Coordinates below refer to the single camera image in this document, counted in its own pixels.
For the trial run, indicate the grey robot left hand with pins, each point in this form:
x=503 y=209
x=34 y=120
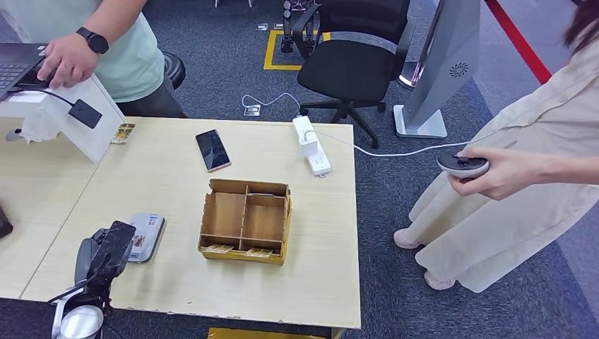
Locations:
x=84 y=262

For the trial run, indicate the beige person's hand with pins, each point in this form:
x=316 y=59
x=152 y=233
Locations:
x=505 y=175

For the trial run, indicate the person's hand with watch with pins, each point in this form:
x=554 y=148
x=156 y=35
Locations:
x=70 y=61

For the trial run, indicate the white black handheld controller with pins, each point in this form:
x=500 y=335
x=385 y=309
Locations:
x=463 y=166

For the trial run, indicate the person's forearm with watch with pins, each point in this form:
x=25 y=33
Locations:
x=119 y=18

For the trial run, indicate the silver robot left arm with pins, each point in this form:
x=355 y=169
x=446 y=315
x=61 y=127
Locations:
x=79 y=323

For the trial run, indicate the beige person's forearm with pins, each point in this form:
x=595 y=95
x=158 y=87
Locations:
x=566 y=169

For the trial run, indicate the person in beige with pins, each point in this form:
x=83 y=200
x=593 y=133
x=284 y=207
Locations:
x=515 y=224

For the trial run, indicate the person in pale green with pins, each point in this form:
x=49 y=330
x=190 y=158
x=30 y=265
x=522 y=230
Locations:
x=131 y=61

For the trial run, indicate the grey card reader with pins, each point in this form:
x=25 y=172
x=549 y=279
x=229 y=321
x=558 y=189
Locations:
x=153 y=238

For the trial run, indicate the gold room key card stack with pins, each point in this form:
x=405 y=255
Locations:
x=123 y=133

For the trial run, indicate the black wristwatch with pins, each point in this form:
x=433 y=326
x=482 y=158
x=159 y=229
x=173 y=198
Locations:
x=93 y=41

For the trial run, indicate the black phone on stand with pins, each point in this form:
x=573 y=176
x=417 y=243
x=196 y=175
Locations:
x=30 y=80

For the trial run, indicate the small black square device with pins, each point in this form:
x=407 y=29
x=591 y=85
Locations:
x=85 y=113

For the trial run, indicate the black laptop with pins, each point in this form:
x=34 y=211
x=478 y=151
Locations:
x=14 y=65

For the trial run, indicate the white desk stand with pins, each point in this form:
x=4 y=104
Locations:
x=89 y=135

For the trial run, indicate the white crumpled plastic wrap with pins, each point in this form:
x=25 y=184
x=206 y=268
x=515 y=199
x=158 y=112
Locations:
x=39 y=132

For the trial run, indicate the black object at desk edge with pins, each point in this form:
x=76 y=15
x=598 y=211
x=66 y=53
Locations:
x=4 y=224

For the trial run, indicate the grey round disc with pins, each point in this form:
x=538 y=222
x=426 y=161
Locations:
x=13 y=135

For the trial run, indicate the black round stool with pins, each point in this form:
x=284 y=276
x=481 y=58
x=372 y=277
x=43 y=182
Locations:
x=174 y=70

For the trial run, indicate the pale shoe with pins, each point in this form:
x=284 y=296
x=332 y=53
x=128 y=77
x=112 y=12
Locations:
x=437 y=281
x=405 y=239

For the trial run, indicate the grey kiosk stand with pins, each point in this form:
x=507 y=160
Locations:
x=444 y=70

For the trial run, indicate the wooden compartment box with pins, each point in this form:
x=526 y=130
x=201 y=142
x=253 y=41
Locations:
x=224 y=215

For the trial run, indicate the white furniture legs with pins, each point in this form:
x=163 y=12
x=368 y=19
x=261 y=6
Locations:
x=217 y=3

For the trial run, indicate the black smartphone rose-gold edge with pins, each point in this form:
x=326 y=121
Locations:
x=213 y=150

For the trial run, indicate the white power strip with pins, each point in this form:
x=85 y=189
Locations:
x=319 y=163

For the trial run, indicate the silver floor socket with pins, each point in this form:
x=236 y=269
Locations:
x=252 y=111

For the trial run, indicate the black office chair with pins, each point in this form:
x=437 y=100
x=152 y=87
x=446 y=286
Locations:
x=346 y=70

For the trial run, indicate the yellow box under desk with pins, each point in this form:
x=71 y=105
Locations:
x=262 y=334

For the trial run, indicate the white plug adapter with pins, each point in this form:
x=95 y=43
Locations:
x=309 y=145

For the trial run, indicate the black metal equipment legs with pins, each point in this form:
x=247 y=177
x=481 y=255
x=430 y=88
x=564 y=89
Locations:
x=286 y=28

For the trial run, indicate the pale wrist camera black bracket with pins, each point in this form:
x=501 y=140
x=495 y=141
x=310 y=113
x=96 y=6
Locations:
x=114 y=248

